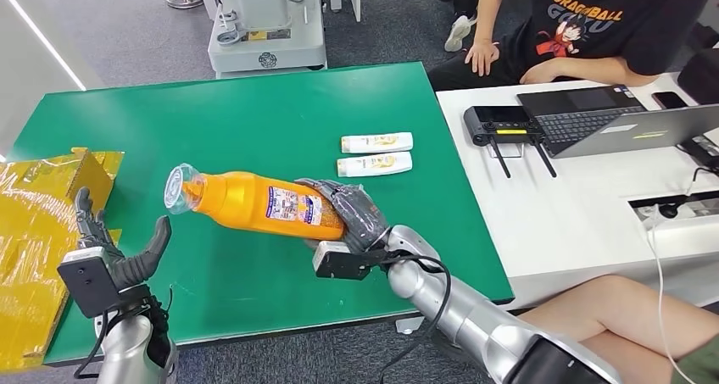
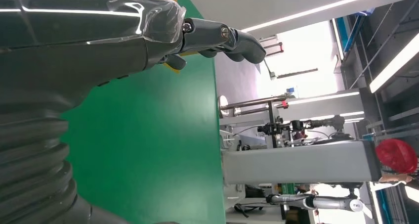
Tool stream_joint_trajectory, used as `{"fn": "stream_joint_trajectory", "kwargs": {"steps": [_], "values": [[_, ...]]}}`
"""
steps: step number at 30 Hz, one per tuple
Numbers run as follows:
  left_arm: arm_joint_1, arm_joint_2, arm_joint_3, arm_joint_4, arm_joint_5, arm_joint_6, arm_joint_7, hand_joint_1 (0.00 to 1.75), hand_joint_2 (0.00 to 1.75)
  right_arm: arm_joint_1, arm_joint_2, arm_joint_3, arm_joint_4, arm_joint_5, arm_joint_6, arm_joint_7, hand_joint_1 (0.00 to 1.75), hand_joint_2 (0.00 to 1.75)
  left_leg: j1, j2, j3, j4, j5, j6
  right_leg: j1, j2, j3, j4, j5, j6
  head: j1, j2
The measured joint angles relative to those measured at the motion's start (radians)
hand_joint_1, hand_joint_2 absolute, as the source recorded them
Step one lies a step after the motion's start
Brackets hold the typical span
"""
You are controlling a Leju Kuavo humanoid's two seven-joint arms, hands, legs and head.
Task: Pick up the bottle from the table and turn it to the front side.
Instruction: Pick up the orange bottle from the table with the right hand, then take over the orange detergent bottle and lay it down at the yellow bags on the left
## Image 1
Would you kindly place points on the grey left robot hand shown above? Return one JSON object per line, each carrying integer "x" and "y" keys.
{"x": 135, "y": 266}

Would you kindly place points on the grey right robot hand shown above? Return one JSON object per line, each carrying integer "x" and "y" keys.
{"x": 359, "y": 216}

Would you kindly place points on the orange bottle with clear cap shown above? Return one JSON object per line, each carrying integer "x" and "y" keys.
{"x": 236, "y": 199}

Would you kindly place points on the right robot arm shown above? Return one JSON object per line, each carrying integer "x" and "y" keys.
{"x": 472, "y": 320}

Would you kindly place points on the white shampoo bottle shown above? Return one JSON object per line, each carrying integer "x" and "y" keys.
{"x": 376, "y": 142}
{"x": 373, "y": 164}

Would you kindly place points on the yellow film-wrapped cardboard box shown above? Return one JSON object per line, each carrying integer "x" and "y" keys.
{"x": 33, "y": 230}

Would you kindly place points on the black controller with antennas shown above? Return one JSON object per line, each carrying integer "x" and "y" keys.
{"x": 497, "y": 120}

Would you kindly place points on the white machine base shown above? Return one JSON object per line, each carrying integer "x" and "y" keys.
{"x": 264, "y": 44}

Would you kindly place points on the person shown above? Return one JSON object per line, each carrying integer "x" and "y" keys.
{"x": 618, "y": 314}
{"x": 459, "y": 30}
{"x": 590, "y": 11}

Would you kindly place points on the laptop with grey lid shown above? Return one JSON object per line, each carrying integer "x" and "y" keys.
{"x": 635, "y": 131}

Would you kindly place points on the black smartphone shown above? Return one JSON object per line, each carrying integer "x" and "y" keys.
{"x": 669, "y": 100}

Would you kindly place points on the black power adapter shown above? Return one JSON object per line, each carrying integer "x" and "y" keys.
{"x": 702, "y": 151}

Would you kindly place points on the black chair back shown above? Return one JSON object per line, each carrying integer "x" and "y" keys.
{"x": 702, "y": 75}

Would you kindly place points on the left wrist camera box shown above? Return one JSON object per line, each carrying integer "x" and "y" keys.
{"x": 87, "y": 283}

